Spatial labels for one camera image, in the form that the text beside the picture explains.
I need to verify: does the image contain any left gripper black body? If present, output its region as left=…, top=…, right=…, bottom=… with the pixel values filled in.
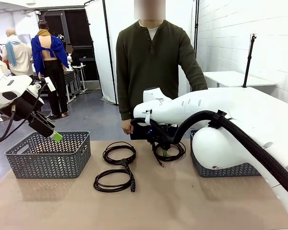
left=0, top=90, right=45, bottom=122

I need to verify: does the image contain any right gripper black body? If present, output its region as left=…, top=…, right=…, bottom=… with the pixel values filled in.
left=147, top=121, right=171, bottom=147

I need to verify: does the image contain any thin black USB cable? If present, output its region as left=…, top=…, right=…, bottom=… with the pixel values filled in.
left=153, top=142, right=187, bottom=168

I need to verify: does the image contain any black power cable round plug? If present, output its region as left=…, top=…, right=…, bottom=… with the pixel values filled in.
left=93, top=158, right=137, bottom=193

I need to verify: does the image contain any person's left forearm green sleeve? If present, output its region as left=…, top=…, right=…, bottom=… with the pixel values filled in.
left=182, top=62, right=208, bottom=92

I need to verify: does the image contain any person's right forearm green sleeve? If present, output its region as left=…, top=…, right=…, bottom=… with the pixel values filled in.
left=117, top=79, right=135, bottom=122

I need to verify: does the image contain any person's right hand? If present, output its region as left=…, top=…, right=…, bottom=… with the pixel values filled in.
left=121, top=119, right=135, bottom=135

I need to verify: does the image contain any gray plastic lattice basket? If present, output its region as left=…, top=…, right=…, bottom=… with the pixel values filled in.
left=4, top=131, right=92, bottom=180
left=189, top=129, right=262, bottom=178

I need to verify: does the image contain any white rectangular tag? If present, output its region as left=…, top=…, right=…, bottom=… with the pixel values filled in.
left=44, top=76, right=56, bottom=92

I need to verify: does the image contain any bald mannequin cream jacket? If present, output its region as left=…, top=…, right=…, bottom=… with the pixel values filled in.
left=2, top=28, right=34, bottom=77

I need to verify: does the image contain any mannequin with blue shirt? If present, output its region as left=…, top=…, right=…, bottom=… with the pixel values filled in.
left=31, top=20, right=70, bottom=118

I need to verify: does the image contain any background desk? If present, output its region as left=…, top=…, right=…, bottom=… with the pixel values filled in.
left=62, top=63, right=88, bottom=99

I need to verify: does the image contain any seated background person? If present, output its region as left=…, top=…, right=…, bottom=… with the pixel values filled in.
left=65, top=44, right=80, bottom=70

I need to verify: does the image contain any person in green sweater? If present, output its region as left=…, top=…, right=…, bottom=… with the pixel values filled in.
left=115, top=0, right=208, bottom=141

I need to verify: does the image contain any white backdrop screen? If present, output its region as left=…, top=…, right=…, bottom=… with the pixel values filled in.
left=84, top=0, right=199, bottom=105

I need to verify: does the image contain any black backdrop stand pole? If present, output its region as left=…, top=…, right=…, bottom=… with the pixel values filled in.
left=102, top=0, right=118, bottom=105
left=193, top=0, right=200, bottom=63

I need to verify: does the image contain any white table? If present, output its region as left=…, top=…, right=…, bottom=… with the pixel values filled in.
left=203, top=70, right=276, bottom=88

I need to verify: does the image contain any black tripod pole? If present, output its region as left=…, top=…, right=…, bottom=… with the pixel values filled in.
left=242, top=33, right=258, bottom=88

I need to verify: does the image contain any black braided left arm hose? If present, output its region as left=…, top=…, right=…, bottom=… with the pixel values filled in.
left=0, top=82, right=48, bottom=147

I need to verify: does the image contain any black braided arm hose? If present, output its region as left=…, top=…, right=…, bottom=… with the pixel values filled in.
left=0, top=82, right=48, bottom=147
left=130, top=109, right=288, bottom=202

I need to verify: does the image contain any black braided right arm hose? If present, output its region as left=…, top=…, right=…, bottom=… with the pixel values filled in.
left=130, top=109, right=288, bottom=202

